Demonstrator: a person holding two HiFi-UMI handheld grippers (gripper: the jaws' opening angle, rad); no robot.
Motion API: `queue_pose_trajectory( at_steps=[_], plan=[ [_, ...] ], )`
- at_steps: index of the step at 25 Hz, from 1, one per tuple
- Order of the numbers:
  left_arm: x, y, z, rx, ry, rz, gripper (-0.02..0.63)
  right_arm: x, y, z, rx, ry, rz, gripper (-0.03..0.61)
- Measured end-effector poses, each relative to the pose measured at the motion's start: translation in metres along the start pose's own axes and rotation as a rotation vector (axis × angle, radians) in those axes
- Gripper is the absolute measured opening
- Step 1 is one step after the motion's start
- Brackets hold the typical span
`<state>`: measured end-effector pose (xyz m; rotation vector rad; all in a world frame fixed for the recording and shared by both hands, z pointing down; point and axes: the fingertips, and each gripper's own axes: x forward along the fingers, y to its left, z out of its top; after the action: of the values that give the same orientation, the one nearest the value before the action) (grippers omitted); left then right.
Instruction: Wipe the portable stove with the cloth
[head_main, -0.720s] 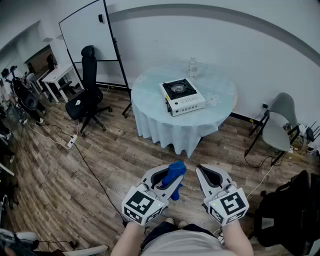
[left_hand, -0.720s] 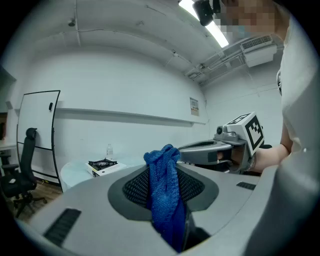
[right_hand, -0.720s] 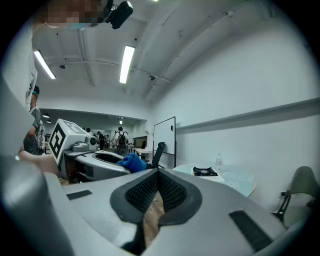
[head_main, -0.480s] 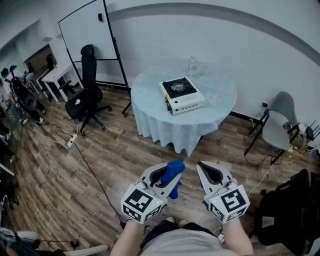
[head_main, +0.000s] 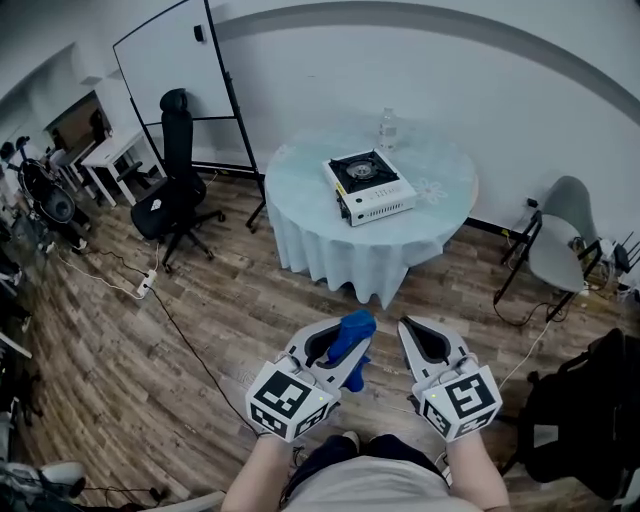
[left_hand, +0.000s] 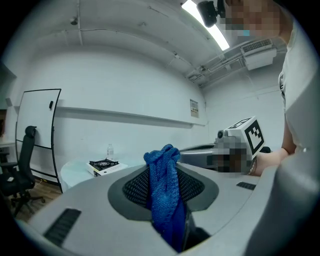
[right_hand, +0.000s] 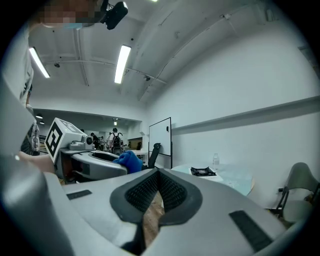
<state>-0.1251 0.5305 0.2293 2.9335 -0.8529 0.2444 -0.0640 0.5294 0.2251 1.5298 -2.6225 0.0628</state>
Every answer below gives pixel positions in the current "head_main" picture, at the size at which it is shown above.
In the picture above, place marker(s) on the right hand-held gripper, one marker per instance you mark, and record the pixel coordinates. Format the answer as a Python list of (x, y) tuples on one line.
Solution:
[(462, 400)]

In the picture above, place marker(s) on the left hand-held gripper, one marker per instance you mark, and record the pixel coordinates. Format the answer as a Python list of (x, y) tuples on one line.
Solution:
[(287, 400)]

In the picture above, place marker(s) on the blue cloth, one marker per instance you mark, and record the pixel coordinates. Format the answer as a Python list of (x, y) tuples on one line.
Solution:
[(357, 322)]

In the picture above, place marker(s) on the white portable gas stove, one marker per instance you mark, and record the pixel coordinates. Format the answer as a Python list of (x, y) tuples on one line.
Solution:
[(380, 200)]

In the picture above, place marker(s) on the person's left forearm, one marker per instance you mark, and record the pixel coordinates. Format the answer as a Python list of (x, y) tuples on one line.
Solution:
[(255, 475)]

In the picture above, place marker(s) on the person's right forearm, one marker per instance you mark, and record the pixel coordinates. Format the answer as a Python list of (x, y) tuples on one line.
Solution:
[(475, 475)]

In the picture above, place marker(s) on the person's shoe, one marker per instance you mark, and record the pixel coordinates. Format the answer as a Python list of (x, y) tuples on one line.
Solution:
[(351, 439)]

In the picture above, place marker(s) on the person's dark jeans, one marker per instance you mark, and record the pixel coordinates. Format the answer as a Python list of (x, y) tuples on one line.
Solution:
[(330, 450)]

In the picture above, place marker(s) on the round table with tablecloth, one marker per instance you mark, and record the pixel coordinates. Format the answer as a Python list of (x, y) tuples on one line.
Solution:
[(310, 225)]

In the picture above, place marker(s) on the person's beige shirt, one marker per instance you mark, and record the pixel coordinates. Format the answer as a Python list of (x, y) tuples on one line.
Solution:
[(375, 487)]

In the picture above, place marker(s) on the grey shell chair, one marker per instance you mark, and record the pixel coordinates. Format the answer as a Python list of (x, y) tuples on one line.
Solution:
[(555, 250)]

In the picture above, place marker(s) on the black swivel chair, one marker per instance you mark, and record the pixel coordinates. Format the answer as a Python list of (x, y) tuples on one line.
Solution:
[(590, 425)]

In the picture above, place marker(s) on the white power strip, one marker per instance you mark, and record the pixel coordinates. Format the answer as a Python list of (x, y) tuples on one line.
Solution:
[(146, 284)]

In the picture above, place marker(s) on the black wifi router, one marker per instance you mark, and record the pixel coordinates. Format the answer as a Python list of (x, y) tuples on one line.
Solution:
[(625, 257)]

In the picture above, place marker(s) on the clear plastic water bottle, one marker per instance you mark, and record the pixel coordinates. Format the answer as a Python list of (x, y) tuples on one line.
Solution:
[(387, 132)]

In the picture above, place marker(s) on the black office chair with headrest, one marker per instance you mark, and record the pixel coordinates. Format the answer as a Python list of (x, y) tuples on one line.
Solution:
[(175, 150)]

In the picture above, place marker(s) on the grey white floor device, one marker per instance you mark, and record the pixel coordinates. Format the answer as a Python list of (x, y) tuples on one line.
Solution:
[(62, 475)]

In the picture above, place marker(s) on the white desk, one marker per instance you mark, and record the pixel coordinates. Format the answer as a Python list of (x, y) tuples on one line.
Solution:
[(107, 150)]

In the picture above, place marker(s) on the black round fan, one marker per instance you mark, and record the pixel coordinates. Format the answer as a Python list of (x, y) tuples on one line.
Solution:
[(60, 206)]

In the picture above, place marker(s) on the whiteboard on black stand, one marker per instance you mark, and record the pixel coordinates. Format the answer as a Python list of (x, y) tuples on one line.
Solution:
[(170, 55)]

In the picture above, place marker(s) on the black whiteboard eraser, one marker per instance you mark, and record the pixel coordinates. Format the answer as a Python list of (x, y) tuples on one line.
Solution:
[(199, 33)]

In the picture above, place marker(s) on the black wall plug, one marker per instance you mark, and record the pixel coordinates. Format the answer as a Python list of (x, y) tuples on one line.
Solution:
[(531, 202)]

